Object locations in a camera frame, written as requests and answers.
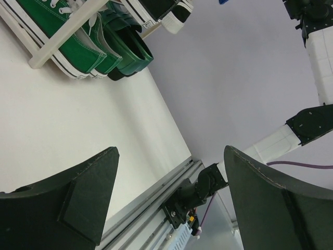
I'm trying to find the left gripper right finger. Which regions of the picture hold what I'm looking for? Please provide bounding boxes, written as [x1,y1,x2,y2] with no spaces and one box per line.
[224,146,332,249]

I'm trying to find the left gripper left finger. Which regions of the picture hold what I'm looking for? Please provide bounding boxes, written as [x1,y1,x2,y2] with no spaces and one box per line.
[1,147,119,249]

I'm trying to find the green canvas sneaker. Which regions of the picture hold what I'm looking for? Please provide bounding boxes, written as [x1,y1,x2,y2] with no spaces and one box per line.
[1,0,107,79]
[88,14,122,79]

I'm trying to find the green loafer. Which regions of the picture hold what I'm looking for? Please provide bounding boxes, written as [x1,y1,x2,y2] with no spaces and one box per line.
[113,3,153,72]
[100,9,145,81]

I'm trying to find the black canvas sneaker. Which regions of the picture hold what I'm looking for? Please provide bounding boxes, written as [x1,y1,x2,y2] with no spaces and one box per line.
[121,0,179,28]
[171,0,194,23]

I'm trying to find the black white sneaker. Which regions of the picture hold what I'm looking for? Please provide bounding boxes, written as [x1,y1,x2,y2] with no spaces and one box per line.
[161,12,184,34]

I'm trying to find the blue canvas sneaker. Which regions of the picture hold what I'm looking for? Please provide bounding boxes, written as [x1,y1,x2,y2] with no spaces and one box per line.
[219,0,228,5]

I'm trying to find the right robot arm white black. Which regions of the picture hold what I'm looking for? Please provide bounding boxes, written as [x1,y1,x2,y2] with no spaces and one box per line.
[174,1,318,165]

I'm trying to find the cream shoe rack metal bars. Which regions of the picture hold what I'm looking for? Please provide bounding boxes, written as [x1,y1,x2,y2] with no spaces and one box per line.
[1,0,164,69]

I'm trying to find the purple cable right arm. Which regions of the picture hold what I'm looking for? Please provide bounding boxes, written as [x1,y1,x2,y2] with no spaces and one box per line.
[192,160,333,236]

